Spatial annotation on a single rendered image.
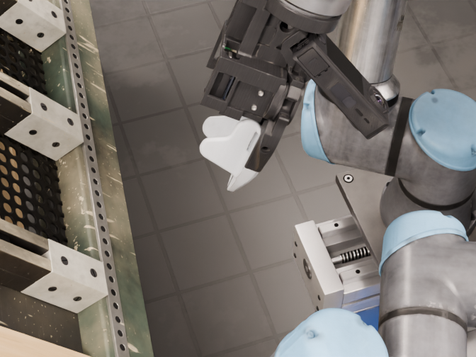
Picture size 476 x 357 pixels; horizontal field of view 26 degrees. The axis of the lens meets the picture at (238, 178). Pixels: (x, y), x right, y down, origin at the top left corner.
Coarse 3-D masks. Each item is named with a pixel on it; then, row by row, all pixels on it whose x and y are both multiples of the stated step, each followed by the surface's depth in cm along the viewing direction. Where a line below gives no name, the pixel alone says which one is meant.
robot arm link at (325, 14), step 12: (288, 0) 85; (300, 0) 84; (312, 0) 84; (324, 0) 84; (336, 0) 85; (348, 0) 86; (300, 12) 85; (312, 12) 85; (324, 12) 85; (336, 12) 86
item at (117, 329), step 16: (64, 0) 208; (64, 16) 205; (80, 64) 200; (80, 80) 197; (80, 96) 193; (80, 112) 190; (96, 160) 186; (96, 176) 184; (96, 192) 181; (96, 208) 178; (96, 224) 176; (112, 256) 174; (112, 272) 172; (112, 288) 170; (112, 304) 167; (112, 320) 165; (112, 336) 164; (128, 352) 164
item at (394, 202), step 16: (384, 192) 160; (400, 192) 154; (384, 208) 158; (400, 208) 154; (416, 208) 152; (432, 208) 151; (448, 208) 150; (464, 208) 153; (384, 224) 159; (464, 224) 154
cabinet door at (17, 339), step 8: (0, 328) 148; (0, 336) 147; (8, 336) 149; (16, 336) 150; (24, 336) 152; (32, 336) 153; (0, 344) 146; (8, 344) 148; (16, 344) 149; (24, 344) 151; (32, 344) 152; (40, 344) 154; (48, 344) 155; (0, 352) 146; (8, 352) 147; (16, 352) 148; (24, 352) 150; (32, 352) 151; (40, 352) 153; (48, 352) 154; (56, 352) 156; (64, 352) 157; (72, 352) 159
